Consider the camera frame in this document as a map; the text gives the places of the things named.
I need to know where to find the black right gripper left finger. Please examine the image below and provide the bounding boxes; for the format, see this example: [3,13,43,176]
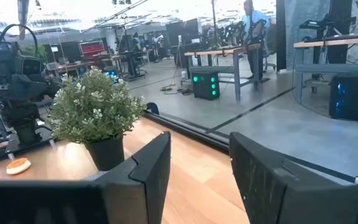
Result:
[0,131,172,224]

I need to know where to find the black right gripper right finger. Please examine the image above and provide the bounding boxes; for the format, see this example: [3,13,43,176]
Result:
[228,131,358,224]

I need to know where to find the small orange glazed donut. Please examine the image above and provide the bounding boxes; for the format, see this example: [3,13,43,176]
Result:
[6,157,32,175]

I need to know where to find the grey vertical pole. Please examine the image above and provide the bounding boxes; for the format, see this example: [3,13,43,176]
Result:
[17,0,30,40]

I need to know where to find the green potted plant black pot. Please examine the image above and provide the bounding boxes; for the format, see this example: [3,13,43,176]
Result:
[47,67,147,172]

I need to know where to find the red tool chest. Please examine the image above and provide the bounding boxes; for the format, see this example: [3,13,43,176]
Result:
[79,41,106,60]

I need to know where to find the black computer tower green lights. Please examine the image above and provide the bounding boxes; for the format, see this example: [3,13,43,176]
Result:
[192,70,221,101]

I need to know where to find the black computer tower blue lights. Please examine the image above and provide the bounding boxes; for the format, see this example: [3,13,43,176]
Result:
[328,73,358,125]

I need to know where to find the wooden desk grey legs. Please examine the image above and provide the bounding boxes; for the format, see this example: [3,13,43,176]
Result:
[184,42,264,101]

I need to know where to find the black pillar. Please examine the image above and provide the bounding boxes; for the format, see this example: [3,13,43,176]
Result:
[275,0,287,72]

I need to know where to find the wooden desk grey shelf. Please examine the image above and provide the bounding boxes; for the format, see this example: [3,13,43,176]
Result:
[293,33,358,104]

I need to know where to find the person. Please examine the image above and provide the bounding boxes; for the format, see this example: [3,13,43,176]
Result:
[242,0,272,80]

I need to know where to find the grey patterned partition panel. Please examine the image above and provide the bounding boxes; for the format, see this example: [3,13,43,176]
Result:
[286,0,358,71]

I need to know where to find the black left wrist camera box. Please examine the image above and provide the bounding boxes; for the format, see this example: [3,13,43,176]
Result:
[0,49,43,77]

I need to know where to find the black left wrist camera cable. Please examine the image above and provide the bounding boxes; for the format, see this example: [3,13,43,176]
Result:
[0,24,39,52]

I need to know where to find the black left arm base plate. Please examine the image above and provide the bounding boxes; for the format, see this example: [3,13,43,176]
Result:
[0,126,57,167]

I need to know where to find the black aluminium table frame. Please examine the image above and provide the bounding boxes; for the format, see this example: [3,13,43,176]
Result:
[143,102,358,187]

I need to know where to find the floor cable bundle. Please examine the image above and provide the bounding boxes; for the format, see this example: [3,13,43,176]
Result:
[159,83,195,96]

